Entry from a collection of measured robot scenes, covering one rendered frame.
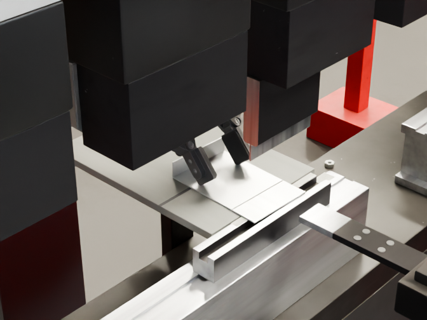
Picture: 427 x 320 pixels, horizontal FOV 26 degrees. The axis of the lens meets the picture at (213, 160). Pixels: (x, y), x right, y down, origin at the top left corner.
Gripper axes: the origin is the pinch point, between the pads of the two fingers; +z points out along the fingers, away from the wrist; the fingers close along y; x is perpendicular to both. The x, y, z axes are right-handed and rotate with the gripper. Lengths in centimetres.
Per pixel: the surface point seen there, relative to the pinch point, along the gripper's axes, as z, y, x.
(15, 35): -14.0, -34.3, -30.2
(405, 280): 18.4, -3.8, -21.1
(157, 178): -1.3, -5.5, 5.2
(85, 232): 2, 65, 154
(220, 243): 8.0, -8.8, -4.4
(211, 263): 9.1, -12.1, -5.8
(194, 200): 2.9, -5.8, 0.3
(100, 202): -4, 78, 161
